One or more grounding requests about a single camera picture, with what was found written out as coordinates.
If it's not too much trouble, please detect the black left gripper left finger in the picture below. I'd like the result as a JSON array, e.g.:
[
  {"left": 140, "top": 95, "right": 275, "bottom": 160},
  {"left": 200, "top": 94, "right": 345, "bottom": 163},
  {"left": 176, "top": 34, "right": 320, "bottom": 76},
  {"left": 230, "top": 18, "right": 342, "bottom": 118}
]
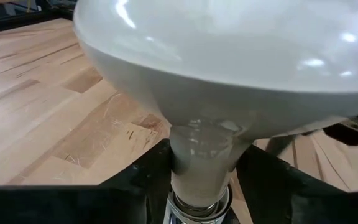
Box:
[{"left": 0, "top": 139, "right": 172, "bottom": 224}]

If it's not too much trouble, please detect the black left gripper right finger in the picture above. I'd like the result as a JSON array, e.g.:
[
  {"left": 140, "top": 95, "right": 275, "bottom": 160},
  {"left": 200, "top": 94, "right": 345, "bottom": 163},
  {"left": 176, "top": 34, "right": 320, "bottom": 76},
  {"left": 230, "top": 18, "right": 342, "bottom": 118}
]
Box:
[{"left": 231, "top": 144, "right": 358, "bottom": 224}]

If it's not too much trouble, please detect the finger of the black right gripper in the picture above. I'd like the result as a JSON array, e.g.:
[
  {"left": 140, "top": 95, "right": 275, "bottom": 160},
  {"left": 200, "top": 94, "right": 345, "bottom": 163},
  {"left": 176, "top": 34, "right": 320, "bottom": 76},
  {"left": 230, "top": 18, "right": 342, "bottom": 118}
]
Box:
[{"left": 265, "top": 133, "right": 296, "bottom": 157}]

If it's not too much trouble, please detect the white lightbulb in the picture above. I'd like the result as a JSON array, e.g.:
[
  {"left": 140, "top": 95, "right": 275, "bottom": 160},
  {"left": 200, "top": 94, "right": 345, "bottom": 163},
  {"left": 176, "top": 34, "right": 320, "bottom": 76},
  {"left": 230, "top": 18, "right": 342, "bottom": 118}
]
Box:
[{"left": 72, "top": 0, "right": 358, "bottom": 208}]

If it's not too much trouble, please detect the black metal table frame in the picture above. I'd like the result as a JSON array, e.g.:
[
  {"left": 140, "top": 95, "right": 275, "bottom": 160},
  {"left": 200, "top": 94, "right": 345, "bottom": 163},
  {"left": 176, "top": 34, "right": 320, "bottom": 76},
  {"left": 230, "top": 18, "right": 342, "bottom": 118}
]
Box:
[{"left": 0, "top": 0, "right": 78, "bottom": 36}]

